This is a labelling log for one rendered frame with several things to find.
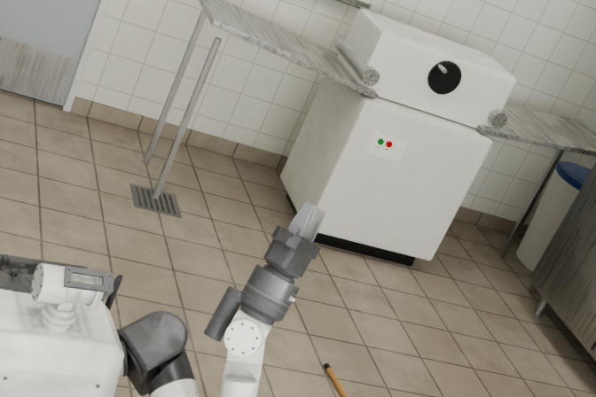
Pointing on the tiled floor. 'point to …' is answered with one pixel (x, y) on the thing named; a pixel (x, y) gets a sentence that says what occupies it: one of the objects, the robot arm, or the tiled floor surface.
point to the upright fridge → (572, 268)
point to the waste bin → (551, 211)
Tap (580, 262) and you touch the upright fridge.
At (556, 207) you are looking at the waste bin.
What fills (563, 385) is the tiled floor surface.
